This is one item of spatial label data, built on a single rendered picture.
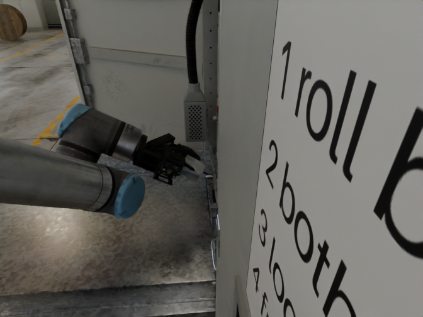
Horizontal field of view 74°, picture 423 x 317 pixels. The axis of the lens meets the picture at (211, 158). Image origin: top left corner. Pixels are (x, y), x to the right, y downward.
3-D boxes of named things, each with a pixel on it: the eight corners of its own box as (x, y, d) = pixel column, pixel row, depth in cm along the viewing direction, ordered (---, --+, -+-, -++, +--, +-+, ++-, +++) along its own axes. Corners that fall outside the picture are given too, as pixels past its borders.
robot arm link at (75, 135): (56, 141, 67) (75, 105, 69) (108, 161, 71) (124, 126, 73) (52, 134, 58) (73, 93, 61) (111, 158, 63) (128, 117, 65)
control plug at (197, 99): (185, 143, 95) (182, 92, 86) (185, 136, 99) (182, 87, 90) (208, 141, 96) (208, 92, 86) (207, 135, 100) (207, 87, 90)
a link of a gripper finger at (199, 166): (211, 185, 74) (180, 172, 71) (210, 172, 79) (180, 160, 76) (218, 176, 72) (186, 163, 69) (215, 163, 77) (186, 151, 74)
